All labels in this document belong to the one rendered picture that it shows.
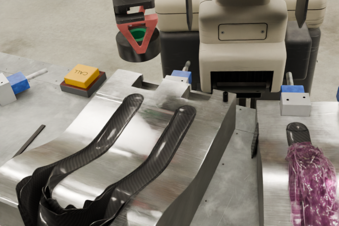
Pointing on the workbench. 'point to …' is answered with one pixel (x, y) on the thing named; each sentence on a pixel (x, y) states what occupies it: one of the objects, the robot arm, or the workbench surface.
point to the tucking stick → (30, 140)
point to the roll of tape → (125, 54)
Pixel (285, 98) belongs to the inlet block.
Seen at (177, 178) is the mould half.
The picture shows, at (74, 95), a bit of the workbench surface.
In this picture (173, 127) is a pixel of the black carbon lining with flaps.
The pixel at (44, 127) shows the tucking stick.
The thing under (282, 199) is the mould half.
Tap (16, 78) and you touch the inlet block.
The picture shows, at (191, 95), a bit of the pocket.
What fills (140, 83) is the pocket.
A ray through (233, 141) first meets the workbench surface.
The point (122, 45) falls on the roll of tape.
